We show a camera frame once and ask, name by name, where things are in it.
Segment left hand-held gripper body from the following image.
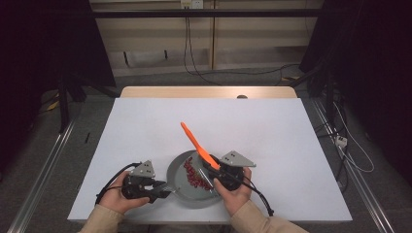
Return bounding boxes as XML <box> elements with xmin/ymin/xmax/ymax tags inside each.
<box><xmin>120</xmin><ymin>159</ymin><xmax>156</xmax><ymax>203</ymax></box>

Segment grey brush with orange handle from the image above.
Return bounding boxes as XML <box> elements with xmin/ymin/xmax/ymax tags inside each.
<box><xmin>180</xmin><ymin>121</ymin><xmax>222</xmax><ymax>195</ymax></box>

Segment white table board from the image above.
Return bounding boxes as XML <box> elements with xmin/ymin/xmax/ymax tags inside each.
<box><xmin>67</xmin><ymin>97</ymin><xmax>354</xmax><ymax>225</ymax></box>

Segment person's left hand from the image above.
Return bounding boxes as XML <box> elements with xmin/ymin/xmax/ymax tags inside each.
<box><xmin>98</xmin><ymin>170</ymin><xmax>152</xmax><ymax>216</ymax></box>

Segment aluminium floor rail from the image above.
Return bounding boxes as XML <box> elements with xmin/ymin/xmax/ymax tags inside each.
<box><xmin>6</xmin><ymin>119</ymin><xmax>77</xmax><ymax>233</ymax></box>
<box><xmin>310</xmin><ymin>98</ymin><xmax>396</xmax><ymax>233</ymax></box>

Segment person's right hand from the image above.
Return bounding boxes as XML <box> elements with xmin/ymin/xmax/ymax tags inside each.
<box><xmin>213</xmin><ymin>168</ymin><xmax>253</xmax><ymax>217</ymax></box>

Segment white floor cable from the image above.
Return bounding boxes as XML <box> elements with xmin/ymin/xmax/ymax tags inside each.
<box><xmin>333</xmin><ymin>101</ymin><xmax>376</xmax><ymax>174</ymax></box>

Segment person's legs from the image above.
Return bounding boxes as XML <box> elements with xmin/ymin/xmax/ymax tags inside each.
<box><xmin>124</xmin><ymin>223</ymin><xmax>232</xmax><ymax>233</ymax></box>

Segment black metal stand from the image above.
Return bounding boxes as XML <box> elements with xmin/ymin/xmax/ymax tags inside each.
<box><xmin>57</xmin><ymin>76</ymin><xmax>118</xmax><ymax>134</ymax></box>
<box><xmin>290</xmin><ymin>61</ymin><xmax>336</xmax><ymax>127</ymax></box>

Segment red beans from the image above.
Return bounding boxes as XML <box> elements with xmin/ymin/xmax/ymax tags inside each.
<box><xmin>183</xmin><ymin>155</ymin><xmax>213</xmax><ymax>190</ymax></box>

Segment black curtain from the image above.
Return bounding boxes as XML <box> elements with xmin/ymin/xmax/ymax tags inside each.
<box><xmin>299</xmin><ymin>0</ymin><xmax>412</xmax><ymax>179</ymax></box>
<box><xmin>0</xmin><ymin>0</ymin><xmax>117</xmax><ymax>169</ymax></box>

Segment white wall socket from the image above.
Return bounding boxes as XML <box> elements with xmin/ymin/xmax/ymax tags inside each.
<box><xmin>180</xmin><ymin>0</ymin><xmax>204</xmax><ymax>10</ymax></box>

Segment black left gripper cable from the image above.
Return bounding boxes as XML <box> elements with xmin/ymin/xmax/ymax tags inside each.
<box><xmin>95</xmin><ymin>162</ymin><xmax>144</xmax><ymax>206</ymax></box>

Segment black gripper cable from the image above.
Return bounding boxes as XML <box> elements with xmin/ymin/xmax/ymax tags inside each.
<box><xmin>95</xmin><ymin>162</ymin><xmax>144</xmax><ymax>206</ymax></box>
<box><xmin>223</xmin><ymin>171</ymin><xmax>275</xmax><ymax>217</ymax></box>

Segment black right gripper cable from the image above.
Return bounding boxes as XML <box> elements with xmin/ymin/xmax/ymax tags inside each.
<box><xmin>223</xmin><ymin>171</ymin><xmax>275</xmax><ymax>217</ymax></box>

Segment light wooden table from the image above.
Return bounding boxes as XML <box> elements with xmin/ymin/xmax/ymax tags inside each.
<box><xmin>120</xmin><ymin>85</ymin><xmax>298</xmax><ymax>99</ymax></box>

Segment black wall cable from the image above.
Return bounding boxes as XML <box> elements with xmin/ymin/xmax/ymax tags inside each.
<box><xmin>188</xmin><ymin>17</ymin><xmax>300</xmax><ymax>77</ymax></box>
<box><xmin>183</xmin><ymin>17</ymin><xmax>223</xmax><ymax>86</ymax></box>

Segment black horizontal bar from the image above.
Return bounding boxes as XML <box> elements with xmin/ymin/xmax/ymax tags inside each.
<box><xmin>91</xmin><ymin>9</ymin><xmax>325</xmax><ymax>18</ymax></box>

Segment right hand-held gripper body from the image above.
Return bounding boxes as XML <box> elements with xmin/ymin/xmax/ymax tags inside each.
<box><xmin>218</xmin><ymin>150</ymin><xmax>257</xmax><ymax>191</ymax></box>

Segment black floor cables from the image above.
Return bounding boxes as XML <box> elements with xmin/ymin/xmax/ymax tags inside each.
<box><xmin>319</xmin><ymin>122</ymin><xmax>349</xmax><ymax>195</ymax></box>

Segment grey dustpan with orange edge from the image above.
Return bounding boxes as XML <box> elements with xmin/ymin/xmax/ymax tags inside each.
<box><xmin>165</xmin><ymin>150</ymin><xmax>227</xmax><ymax>210</ymax></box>

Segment white power strip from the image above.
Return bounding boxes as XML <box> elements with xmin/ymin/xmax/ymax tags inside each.
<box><xmin>334</xmin><ymin>135</ymin><xmax>349</xmax><ymax>149</ymax></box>

